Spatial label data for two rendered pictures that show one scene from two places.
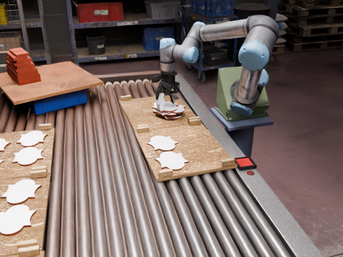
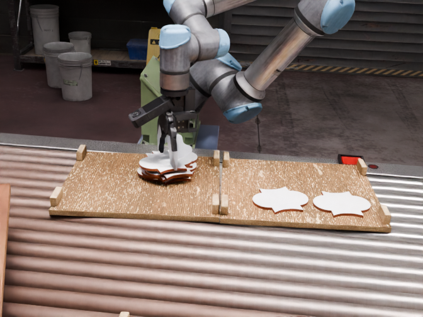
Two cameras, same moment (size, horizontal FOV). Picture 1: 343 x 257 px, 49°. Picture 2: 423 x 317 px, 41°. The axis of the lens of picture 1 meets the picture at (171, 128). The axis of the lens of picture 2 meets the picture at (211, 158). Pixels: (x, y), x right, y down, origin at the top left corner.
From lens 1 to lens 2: 1.81 m
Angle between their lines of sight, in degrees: 64
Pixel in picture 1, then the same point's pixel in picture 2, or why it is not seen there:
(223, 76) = (153, 83)
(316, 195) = not seen: hidden behind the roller
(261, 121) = (213, 131)
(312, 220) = not seen: hidden behind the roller
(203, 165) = (358, 185)
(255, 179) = (389, 167)
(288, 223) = not seen: outside the picture
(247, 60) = (337, 19)
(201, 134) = (262, 166)
